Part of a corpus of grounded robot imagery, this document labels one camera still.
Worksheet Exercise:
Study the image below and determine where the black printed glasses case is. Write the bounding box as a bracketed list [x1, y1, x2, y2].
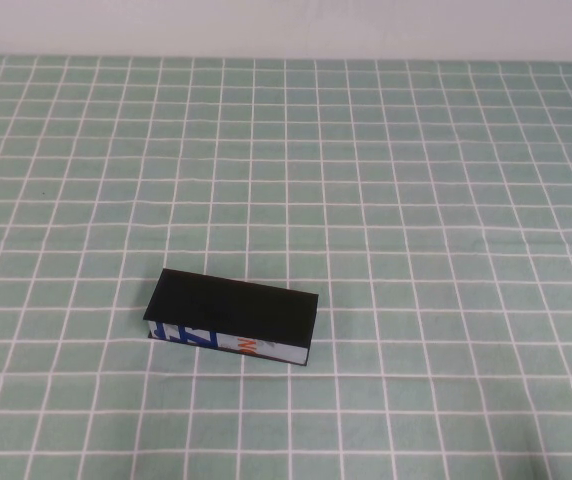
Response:
[141, 267, 321, 370]

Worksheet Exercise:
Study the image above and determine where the green white checked tablecloth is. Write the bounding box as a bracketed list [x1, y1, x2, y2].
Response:
[0, 53, 572, 480]

